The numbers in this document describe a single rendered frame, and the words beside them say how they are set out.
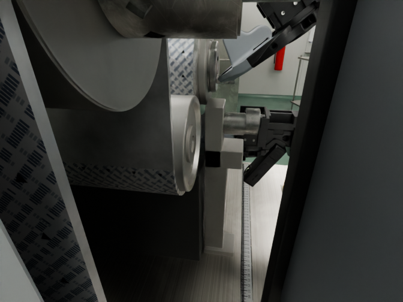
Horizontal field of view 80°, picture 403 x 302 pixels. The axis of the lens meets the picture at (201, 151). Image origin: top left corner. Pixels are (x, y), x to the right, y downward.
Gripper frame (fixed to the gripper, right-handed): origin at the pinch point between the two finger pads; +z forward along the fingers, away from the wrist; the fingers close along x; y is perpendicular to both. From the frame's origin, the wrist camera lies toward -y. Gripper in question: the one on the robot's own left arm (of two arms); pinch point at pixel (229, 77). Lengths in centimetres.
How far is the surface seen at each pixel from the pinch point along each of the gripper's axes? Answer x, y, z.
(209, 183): 3.7, -11.7, 12.6
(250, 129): 3.9, -7.3, 1.3
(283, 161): -195, -131, 36
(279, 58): -434, -82, -22
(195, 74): 5.7, 3.7, 2.3
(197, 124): 5.3, -1.8, 6.7
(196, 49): 5.0, 6.0, 0.4
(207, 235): 3.8, -21.2, 20.8
